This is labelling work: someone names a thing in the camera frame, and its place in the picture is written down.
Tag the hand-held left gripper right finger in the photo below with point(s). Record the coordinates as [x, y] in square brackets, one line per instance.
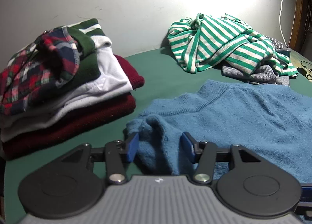
[187, 147]

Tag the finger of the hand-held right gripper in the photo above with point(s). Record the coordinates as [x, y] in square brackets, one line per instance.
[307, 194]

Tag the dark striped garment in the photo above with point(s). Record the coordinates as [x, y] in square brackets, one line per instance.
[280, 44]

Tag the dark green sweater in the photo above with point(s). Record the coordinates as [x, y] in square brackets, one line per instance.
[86, 65]

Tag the black charger adapter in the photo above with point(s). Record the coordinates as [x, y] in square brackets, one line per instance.
[302, 69]

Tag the red plaid flannel shirt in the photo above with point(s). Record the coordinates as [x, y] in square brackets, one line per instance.
[36, 72]

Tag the blue knit sweater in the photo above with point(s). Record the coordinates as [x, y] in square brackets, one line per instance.
[231, 121]

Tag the green table cloth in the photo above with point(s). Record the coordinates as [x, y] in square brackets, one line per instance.
[158, 72]

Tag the maroon knit sweater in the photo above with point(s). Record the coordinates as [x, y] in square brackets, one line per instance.
[73, 126]

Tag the grey knit garment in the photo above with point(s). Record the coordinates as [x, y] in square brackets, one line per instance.
[263, 75]

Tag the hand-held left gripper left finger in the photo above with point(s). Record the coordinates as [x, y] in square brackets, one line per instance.
[132, 147]

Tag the green white striped shirt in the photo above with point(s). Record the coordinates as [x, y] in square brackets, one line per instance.
[214, 41]

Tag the wooden door frame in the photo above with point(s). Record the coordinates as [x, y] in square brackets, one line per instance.
[298, 7]

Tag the white folded shirt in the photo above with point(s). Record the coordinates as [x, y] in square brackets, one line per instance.
[109, 72]

